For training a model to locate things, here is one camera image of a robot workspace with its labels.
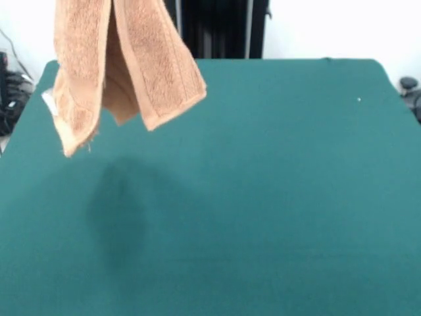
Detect tan terry towel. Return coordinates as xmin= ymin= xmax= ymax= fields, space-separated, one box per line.
xmin=41 ymin=0 xmax=208 ymax=158

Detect dark green table cloth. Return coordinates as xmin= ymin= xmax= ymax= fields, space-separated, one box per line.
xmin=0 ymin=57 xmax=421 ymax=316

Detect gray black floor stand base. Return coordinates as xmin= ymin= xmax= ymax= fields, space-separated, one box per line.
xmin=5 ymin=70 xmax=36 ymax=136
xmin=399 ymin=76 xmax=421 ymax=124

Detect tall black box device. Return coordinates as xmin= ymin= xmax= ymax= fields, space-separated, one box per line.
xmin=0 ymin=51 xmax=9 ymax=106

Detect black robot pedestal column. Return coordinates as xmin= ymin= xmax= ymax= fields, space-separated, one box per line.
xmin=164 ymin=0 xmax=272 ymax=60

